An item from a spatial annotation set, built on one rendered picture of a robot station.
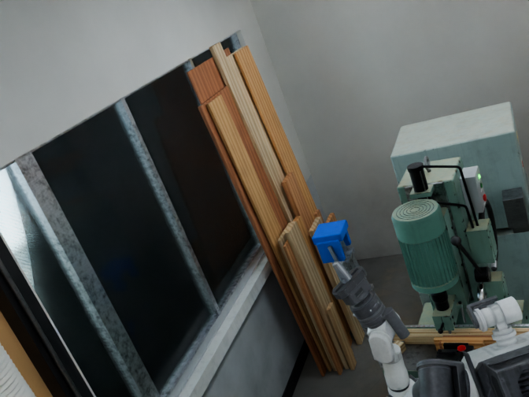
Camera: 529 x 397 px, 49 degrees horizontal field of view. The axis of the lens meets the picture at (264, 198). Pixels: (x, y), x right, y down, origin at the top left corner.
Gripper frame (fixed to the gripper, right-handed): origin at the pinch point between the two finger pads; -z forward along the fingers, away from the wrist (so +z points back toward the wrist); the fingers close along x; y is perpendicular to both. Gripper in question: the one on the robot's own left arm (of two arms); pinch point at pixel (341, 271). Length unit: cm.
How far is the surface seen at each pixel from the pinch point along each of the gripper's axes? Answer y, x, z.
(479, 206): -21, 77, 33
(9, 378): -49, -84, -31
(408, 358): -44, 25, 65
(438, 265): -16, 42, 33
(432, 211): -12, 49, 14
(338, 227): -106, 70, 29
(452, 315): -26, 41, 56
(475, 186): -19, 79, 24
